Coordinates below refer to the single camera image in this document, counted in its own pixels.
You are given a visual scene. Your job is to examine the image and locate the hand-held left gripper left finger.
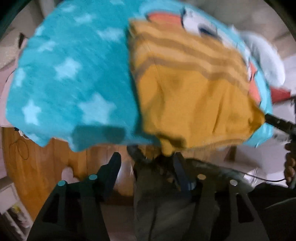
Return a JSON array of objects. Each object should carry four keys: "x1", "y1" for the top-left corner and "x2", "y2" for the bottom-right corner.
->
[{"x1": 26, "y1": 152, "x2": 122, "y2": 241}]

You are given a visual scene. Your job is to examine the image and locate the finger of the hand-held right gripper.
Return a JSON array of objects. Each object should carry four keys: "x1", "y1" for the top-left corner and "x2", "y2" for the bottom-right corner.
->
[{"x1": 265, "y1": 113, "x2": 296, "y2": 136}]

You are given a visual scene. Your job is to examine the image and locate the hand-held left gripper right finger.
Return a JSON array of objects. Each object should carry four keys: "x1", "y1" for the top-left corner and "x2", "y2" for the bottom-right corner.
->
[{"x1": 173, "y1": 153, "x2": 270, "y2": 241}]

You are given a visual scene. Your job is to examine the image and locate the yellow striped sweater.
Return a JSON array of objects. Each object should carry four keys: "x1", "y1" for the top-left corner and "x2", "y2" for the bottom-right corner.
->
[{"x1": 128, "y1": 20, "x2": 266, "y2": 156}]

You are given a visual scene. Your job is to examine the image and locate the person's right hand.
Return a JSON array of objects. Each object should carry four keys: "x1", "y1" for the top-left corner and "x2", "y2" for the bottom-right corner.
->
[{"x1": 284, "y1": 142, "x2": 296, "y2": 186}]

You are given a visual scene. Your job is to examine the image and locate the red cloth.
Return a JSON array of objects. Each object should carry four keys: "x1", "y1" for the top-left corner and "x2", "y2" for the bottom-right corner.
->
[{"x1": 269, "y1": 87, "x2": 293, "y2": 103}]

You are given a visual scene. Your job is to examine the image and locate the person's grey pants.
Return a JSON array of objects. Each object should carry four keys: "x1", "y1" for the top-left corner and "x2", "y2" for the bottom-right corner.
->
[{"x1": 133, "y1": 148, "x2": 222, "y2": 241}]

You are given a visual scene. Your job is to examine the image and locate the white plush toy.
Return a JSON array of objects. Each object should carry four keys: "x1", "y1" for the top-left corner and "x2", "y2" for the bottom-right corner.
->
[{"x1": 240, "y1": 30, "x2": 286, "y2": 87}]

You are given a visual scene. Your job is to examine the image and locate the white shelf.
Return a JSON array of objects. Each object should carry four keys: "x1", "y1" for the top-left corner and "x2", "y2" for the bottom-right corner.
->
[{"x1": 0, "y1": 179, "x2": 33, "y2": 241}]

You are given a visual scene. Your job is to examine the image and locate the teal star printed blanket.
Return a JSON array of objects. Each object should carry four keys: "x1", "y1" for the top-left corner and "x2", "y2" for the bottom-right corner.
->
[{"x1": 6, "y1": 0, "x2": 274, "y2": 152}]

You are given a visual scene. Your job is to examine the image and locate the pink bedding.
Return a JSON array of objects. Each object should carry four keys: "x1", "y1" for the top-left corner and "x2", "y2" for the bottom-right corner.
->
[{"x1": 0, "y1": 70, "x2": 15, "y2": 127}]

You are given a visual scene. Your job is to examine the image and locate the black cable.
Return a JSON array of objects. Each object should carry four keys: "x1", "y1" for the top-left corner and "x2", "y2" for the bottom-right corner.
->
[{"x1": 240, "y1": 170, "x2": 288, "y2": 183}]

